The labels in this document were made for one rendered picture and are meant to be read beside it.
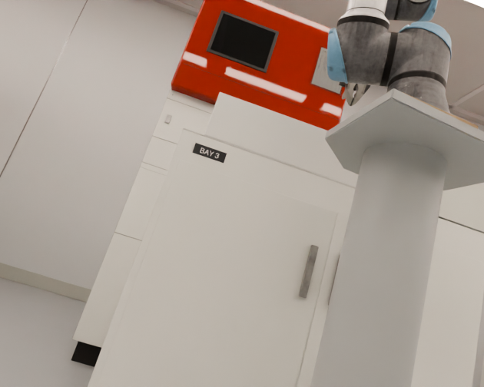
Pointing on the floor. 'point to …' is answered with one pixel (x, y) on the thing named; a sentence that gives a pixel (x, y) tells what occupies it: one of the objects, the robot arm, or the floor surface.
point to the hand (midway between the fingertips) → (352, 100)
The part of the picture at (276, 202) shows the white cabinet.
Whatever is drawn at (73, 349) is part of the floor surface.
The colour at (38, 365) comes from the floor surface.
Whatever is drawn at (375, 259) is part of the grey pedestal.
